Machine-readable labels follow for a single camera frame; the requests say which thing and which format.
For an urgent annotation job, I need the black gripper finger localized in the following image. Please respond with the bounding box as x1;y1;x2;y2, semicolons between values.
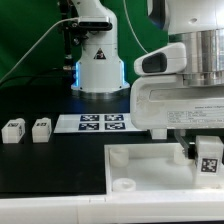
174;129;196;159

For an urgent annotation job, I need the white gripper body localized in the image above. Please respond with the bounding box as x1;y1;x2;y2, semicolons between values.
130;75;224;130

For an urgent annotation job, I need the white square tabletop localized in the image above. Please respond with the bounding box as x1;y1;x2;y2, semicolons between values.
105;143;224;193

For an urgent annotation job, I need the white L-shaped obstacle fence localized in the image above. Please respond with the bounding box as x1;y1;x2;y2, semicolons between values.
0;181;224;224

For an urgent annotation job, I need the white base tag sheet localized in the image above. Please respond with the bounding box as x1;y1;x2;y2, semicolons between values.
54;113;139;134

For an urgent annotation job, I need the grey camera on stand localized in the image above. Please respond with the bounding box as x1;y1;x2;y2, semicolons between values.
71;16;112;31

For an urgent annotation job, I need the white camera cable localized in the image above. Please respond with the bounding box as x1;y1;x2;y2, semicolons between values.
0;17;80;85

